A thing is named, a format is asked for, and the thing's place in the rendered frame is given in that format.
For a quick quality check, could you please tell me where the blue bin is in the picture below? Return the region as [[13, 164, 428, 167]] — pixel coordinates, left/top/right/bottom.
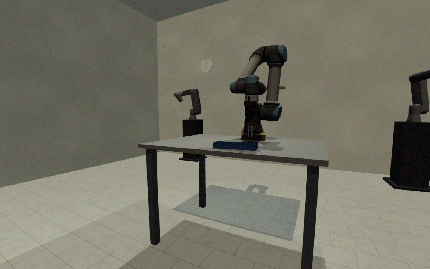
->
[[213, 141, 258, 151]]

